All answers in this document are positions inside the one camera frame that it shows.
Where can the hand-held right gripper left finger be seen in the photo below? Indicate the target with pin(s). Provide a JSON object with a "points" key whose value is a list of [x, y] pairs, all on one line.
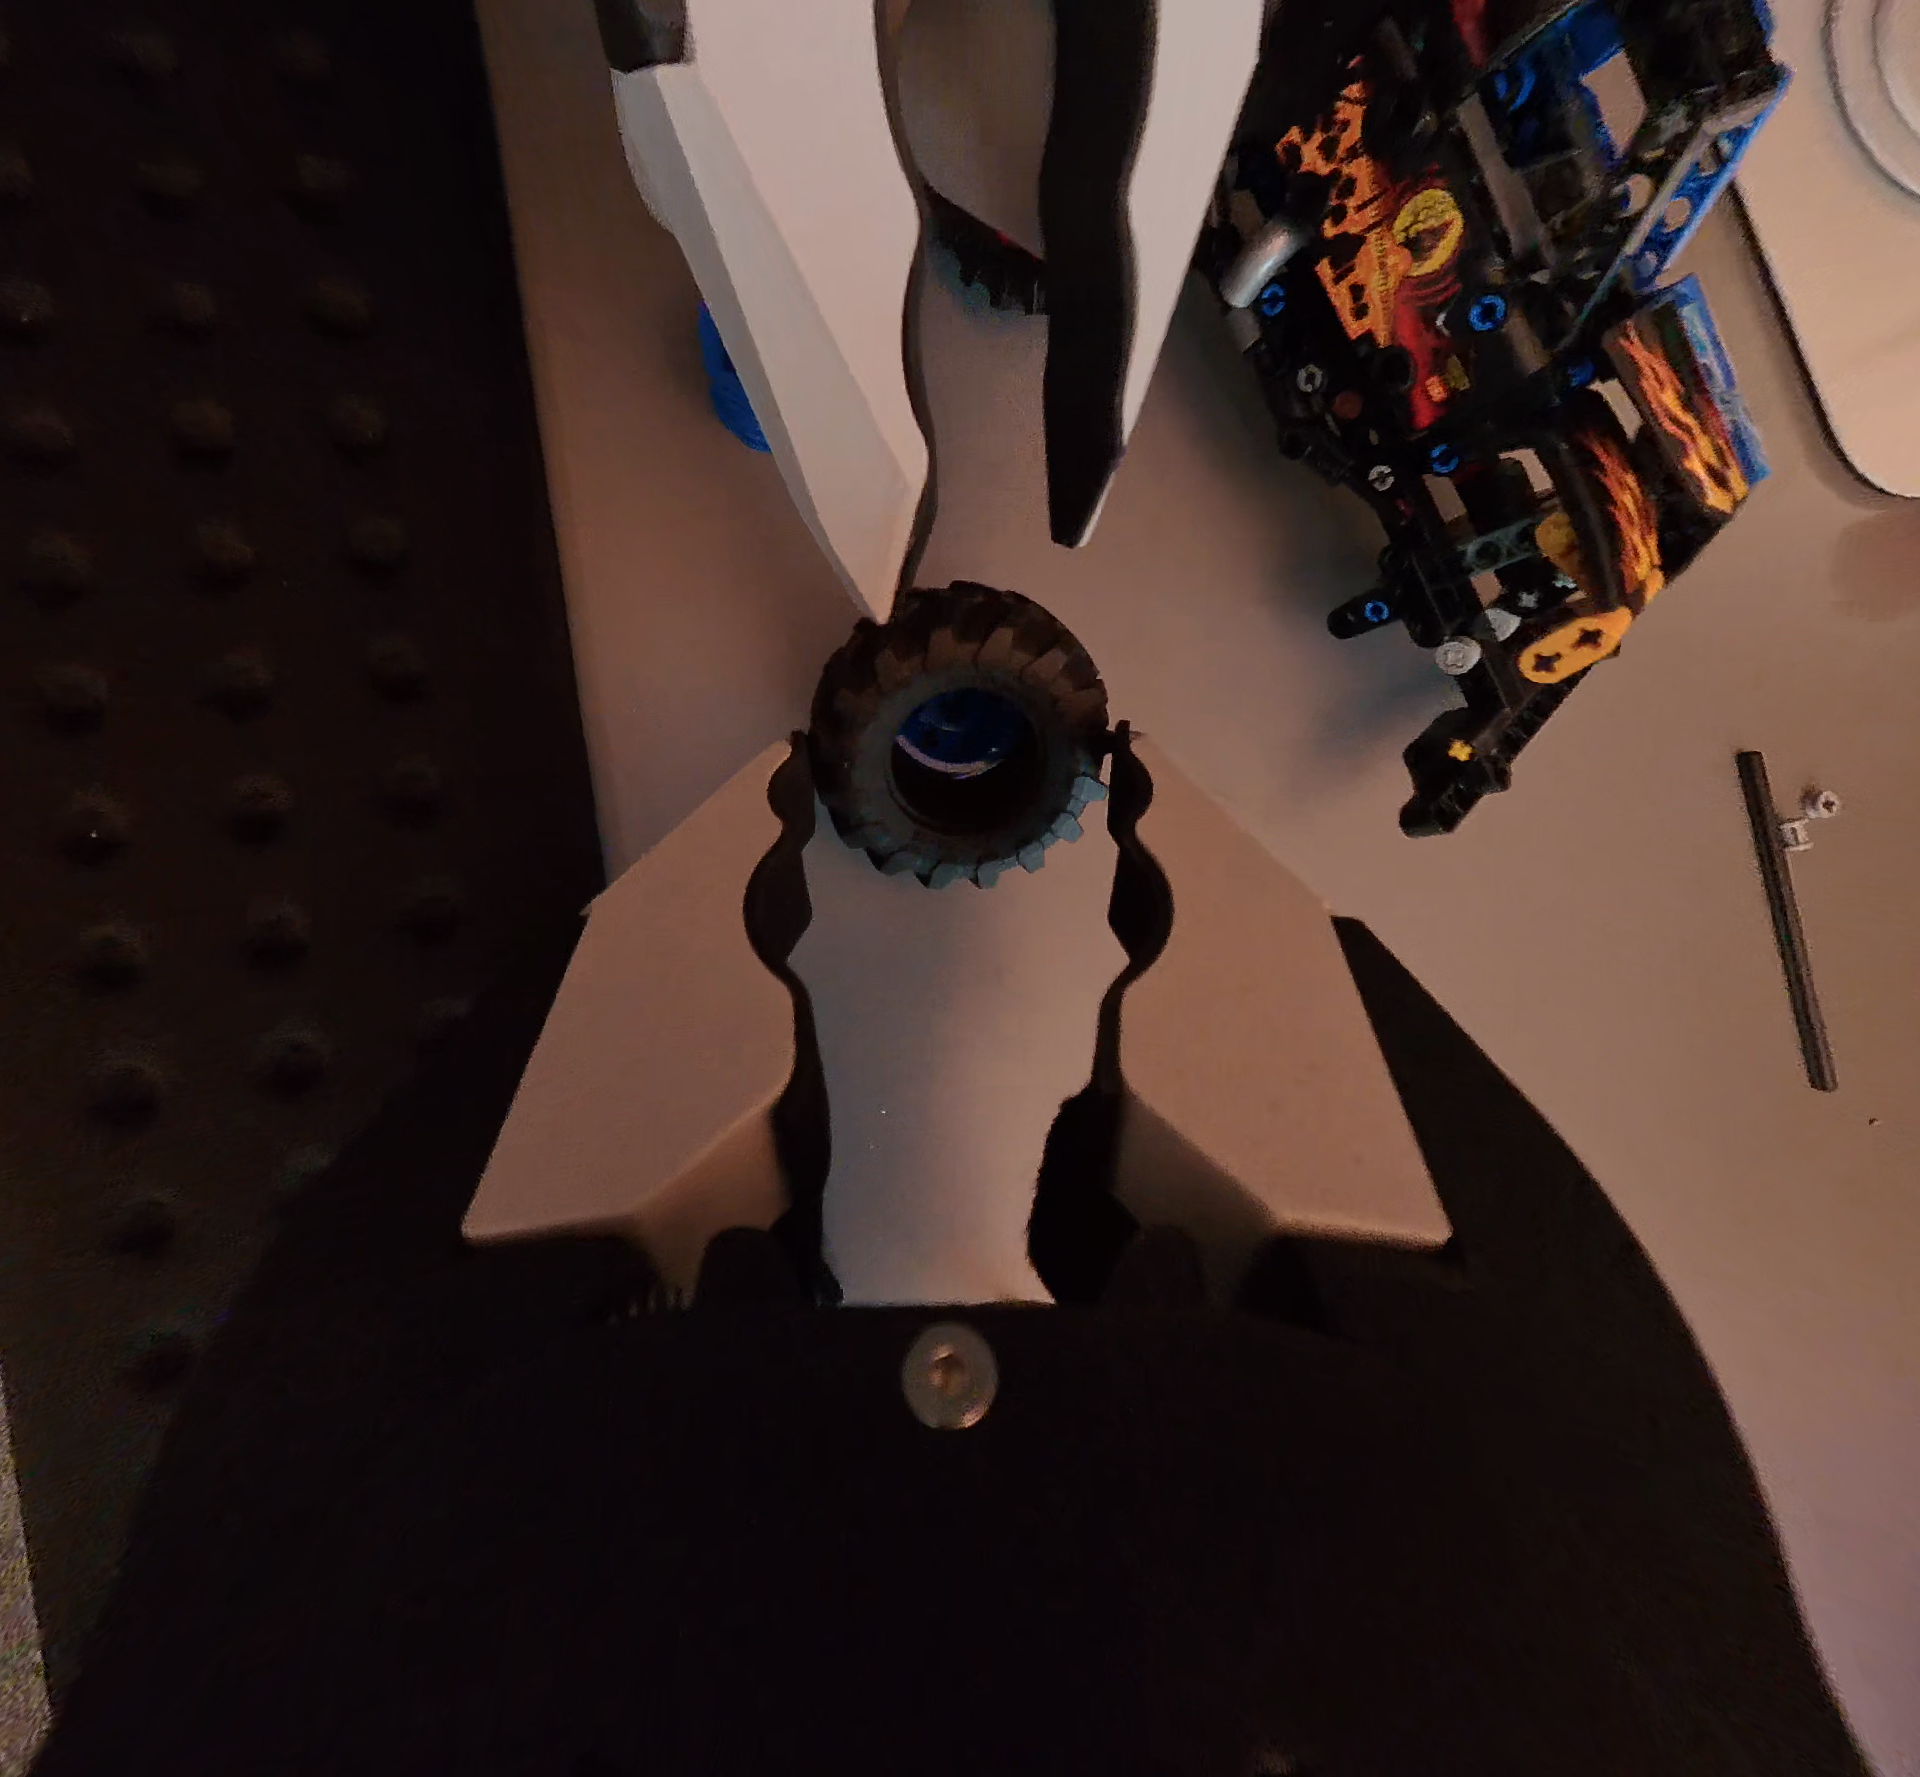
{"points": [[645, 1059]]}

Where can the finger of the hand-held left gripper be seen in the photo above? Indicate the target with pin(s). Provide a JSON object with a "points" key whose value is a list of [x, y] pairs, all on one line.
{"points": [[795, 158], [1200, 39]]}

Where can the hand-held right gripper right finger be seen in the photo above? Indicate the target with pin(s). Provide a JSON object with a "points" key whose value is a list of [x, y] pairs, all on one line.
{"points": [[1275, 1059]]}

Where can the black toy wheel red rim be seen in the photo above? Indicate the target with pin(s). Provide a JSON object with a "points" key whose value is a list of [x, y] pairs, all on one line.
{"points": [[991, 259]]}

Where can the blue black toy monster truck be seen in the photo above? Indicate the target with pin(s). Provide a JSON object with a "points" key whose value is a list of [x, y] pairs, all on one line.
{"points": [[1425, 232]]}

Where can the black rubber toy tyre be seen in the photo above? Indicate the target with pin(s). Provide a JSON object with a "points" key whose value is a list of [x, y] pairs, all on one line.
{"points": [[991, 621]]}

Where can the long black toy axle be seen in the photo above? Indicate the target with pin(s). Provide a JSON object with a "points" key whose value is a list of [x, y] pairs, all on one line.
{"points": [[1791, 967]]}

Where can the black studded mat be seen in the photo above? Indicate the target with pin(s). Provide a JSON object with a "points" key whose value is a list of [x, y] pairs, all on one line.
{"points": [[225, 609]]}

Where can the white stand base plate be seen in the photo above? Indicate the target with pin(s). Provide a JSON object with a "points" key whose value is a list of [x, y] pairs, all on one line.
{"points": [[1845, 307]]}

